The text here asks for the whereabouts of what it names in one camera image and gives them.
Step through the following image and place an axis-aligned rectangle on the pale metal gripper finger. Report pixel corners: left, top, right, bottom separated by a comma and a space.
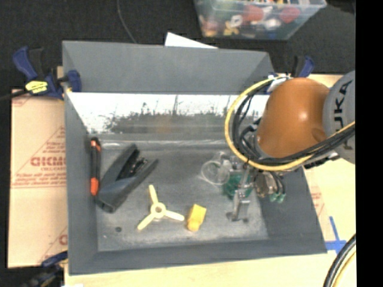
240, 198, 251, 222
232, 190, 242, 222

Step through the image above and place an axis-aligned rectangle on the dark green plastic piece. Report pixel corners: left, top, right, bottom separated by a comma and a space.
222, 170, 256, 199

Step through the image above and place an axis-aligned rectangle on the small yellow block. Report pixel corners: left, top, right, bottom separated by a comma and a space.
186, 203, 208, 232

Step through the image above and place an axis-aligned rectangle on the clear plastic cup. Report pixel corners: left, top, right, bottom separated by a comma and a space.
200, 152, 232, 187

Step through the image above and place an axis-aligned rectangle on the grey metal bin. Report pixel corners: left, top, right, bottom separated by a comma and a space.
62, 40, 327, 274

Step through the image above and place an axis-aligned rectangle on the dark grey stapler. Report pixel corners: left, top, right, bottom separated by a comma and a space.
95, 143, 159, 213

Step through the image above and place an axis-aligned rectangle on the black and orange pen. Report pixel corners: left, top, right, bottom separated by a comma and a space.
90, 137, 102, 197

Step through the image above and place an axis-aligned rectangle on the brown cardboard board red print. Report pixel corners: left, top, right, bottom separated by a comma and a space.
7, 90, 69, 268

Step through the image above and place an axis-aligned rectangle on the pale yellow toy propeller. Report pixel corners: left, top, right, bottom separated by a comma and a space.
136, 184, 186, 231

